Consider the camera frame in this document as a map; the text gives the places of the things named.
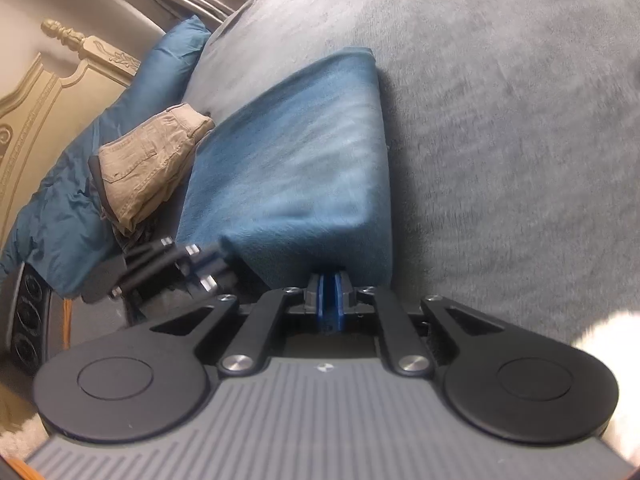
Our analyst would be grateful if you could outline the blue jeans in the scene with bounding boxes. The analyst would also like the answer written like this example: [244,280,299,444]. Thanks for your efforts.
[176,46,397,292]

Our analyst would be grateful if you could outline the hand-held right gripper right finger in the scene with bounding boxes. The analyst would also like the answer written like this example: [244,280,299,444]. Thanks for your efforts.
[334,271,506,378]

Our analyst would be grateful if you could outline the folded beige pants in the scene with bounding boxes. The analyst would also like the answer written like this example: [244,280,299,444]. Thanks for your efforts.
[97,102,217,235]

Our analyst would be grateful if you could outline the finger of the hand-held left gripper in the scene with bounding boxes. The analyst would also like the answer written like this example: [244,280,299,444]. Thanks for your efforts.
[165,260,240,308]
[112,237,223,300]

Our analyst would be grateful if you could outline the grey bed blanket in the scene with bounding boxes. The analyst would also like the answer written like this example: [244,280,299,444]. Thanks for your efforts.
[180,0,640,351]

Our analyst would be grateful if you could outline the blue pillow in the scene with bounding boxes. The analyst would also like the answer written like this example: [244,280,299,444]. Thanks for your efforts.
[0,14,213,297]

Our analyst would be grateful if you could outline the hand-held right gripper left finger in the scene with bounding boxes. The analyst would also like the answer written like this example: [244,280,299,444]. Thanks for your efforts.
[149,272,327,377]

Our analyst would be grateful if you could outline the cream carved headboard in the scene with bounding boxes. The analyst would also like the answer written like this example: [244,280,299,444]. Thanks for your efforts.
[0,19,143,253]

